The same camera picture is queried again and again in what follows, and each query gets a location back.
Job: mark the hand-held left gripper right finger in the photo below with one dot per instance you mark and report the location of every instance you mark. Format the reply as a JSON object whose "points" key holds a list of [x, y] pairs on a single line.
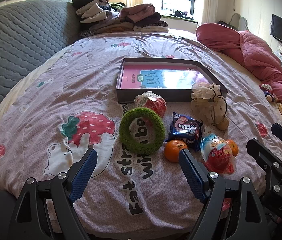
{"points": [[193, 177]]}

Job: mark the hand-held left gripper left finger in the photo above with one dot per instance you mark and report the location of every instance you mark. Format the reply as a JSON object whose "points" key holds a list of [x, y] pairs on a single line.
{"points": [[83, 172]]}

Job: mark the orange mandarin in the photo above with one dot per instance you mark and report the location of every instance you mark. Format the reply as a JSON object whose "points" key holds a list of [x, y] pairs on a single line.
{"points": [[173, 151], [233, 147]]}

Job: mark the blue and red egg toy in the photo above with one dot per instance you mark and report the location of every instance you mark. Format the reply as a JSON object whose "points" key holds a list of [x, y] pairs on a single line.
{"points": [[218, 155]]}

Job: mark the blue cookie packet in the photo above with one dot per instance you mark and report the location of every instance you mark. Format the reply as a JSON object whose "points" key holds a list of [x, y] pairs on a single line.
{"points": [[184, 131]]}

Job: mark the red egg toy clear wrap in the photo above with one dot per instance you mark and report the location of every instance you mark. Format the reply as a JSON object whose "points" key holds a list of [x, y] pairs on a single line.
{"points": [[153, 105]]}

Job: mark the small doll toy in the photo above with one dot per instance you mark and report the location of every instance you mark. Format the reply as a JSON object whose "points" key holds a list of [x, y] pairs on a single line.
{"points": [[268, 92]]}

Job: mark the cream bed sheet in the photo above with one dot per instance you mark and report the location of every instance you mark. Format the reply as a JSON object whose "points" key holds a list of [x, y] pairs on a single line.
{"points": [[232, 61]]}

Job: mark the pink quilt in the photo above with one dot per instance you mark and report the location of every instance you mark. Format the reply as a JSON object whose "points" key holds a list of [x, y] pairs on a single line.
{"points": [[251, 47]]}

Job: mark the pink book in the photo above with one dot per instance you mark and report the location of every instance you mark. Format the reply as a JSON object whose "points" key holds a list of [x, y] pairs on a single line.
{"points": [[141, 76]]}

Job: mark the white curved chair back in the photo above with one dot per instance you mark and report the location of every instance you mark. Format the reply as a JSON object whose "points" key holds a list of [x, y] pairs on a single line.
{"points": [[243, 20]]}

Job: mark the dark floral garment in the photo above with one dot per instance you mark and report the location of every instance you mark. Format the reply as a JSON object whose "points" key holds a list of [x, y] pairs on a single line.
{"points": [[87, 33]]}

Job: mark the grey quilted headboard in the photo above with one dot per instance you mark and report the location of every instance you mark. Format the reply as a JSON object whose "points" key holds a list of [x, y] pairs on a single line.
{"points": [[18, 42]]}

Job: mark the tan folded garment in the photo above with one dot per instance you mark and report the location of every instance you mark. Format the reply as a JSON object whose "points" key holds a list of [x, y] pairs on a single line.
{"points": [[116, 28]]}

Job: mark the pile of folded clothes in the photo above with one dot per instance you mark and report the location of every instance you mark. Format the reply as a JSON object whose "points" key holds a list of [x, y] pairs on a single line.
{"points": [[181, 20]]}

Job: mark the cream knit garment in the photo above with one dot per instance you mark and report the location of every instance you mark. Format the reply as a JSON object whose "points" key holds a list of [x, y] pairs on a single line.
{"points": [[151, 29]]}

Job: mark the lavender garment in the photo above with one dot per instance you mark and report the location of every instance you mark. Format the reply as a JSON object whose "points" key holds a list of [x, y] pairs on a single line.
{"points": [[106, 20]]}

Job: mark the dark crumpled clothes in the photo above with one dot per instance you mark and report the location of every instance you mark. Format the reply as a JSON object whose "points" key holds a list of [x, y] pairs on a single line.
{"points": [[181, 14]]}

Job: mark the leopard print garment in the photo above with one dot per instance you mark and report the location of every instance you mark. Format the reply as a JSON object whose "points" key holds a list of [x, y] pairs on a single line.
{"points": [[159, 24]]}

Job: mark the beige folded garment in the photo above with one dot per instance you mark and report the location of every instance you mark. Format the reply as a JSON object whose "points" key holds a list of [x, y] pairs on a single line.
{"points": [[91, 11]]}

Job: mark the dark brown garment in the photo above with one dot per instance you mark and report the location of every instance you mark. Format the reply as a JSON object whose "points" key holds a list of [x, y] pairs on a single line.
{"points": [[152, 18]]}

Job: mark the pink fleece garment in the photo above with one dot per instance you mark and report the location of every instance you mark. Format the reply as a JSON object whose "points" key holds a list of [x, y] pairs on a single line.
{"points": [[138, 11]]}

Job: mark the black folded garment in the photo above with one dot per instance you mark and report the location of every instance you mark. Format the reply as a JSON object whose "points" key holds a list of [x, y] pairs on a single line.
{"points": [[86, 0]]}

